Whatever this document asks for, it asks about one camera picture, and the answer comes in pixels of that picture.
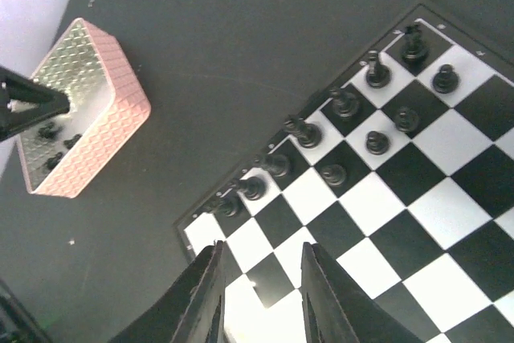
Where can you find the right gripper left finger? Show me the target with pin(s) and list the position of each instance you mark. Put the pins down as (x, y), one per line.
(191, 310)

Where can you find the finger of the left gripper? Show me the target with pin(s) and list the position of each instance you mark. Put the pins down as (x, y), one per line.
(25, 104)

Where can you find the black and white chessboard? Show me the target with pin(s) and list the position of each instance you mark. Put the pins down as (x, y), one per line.
(426, 229)

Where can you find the black chess pieces pile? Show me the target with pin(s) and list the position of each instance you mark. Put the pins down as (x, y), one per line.
(50, 134)

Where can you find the black knight chess piece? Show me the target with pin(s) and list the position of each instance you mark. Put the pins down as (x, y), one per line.
(225, 206)

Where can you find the black rook chess piece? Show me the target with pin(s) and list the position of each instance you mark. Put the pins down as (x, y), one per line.
(414, 49)

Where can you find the pink metal tin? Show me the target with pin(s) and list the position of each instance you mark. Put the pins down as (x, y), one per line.
(108, 105)

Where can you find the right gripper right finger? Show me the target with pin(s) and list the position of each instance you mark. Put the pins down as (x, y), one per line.
(335, 307)

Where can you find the black pawn chess piece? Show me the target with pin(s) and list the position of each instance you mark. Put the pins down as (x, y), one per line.
(406, 120)
(334, 175)
(446, 80)
(377, 143)

